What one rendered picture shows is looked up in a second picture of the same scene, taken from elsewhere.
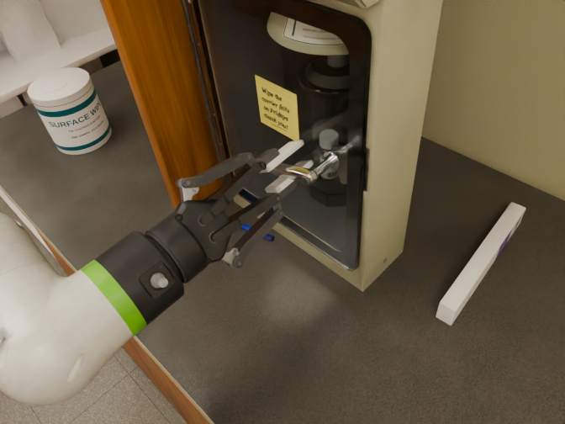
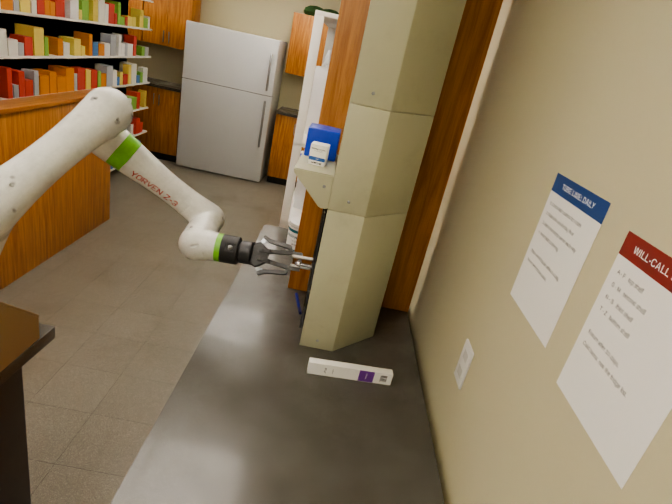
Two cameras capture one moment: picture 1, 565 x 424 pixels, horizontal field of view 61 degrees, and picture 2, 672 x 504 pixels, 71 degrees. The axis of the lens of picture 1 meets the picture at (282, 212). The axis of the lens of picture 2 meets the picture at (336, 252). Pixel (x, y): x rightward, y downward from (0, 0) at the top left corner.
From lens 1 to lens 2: 1.12 m
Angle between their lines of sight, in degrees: 39
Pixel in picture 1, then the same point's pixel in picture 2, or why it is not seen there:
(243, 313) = (258, 317)
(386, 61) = (327, 231)
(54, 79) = not seen: hidden behind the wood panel
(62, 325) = (201, 234)
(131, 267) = (228, 239)
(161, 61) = (313, 219)
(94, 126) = not seen: hidden behind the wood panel
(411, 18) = (342, 225)
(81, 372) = (194, 248)
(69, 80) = not seen: hidden behind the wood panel
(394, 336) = (286, 358)
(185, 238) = (248, 246)
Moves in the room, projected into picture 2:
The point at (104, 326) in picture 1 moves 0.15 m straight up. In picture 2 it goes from (208, 244) to (213, 199)
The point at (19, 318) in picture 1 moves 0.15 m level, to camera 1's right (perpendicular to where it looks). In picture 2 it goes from (197, 226) to (224, 245)
